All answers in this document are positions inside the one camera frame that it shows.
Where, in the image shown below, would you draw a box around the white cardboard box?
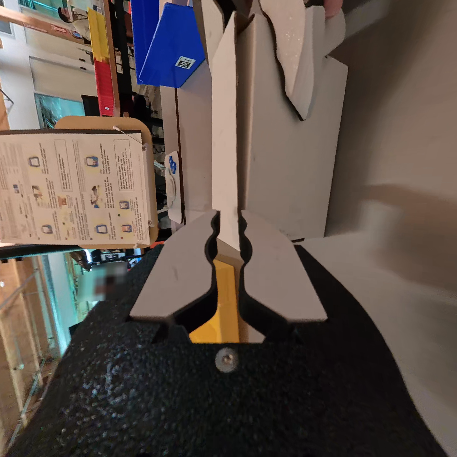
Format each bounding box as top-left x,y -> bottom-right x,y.
211,11 -> 349,253

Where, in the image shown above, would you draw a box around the white clip tag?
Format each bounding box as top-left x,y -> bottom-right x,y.
164,150 -> 185,224

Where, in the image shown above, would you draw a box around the yellow and red stacked panels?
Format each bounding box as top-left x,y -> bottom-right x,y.
87,7 -> 120,117

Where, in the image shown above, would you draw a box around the yellow plastic bin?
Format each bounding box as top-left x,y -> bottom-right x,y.
189,259 -> 240,344

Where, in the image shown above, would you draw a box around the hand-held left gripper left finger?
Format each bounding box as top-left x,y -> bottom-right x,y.
129,210 -> 220,331

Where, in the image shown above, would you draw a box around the printed instruction sheet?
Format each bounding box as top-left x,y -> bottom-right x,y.
0,130 -> 150,248

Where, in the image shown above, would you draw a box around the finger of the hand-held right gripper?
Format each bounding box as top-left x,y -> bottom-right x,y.
314,5 -> 348,57
259,0 -> 315,122

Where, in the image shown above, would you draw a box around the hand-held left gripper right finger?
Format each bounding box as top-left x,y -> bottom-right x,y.
238,210 -> 328,336

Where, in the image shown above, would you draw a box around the brown cardboard backing board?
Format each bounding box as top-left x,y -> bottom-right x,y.
55,116 -> 158,249

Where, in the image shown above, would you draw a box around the blue plastic bin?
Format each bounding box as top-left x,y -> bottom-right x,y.
130,0 -> 207,89

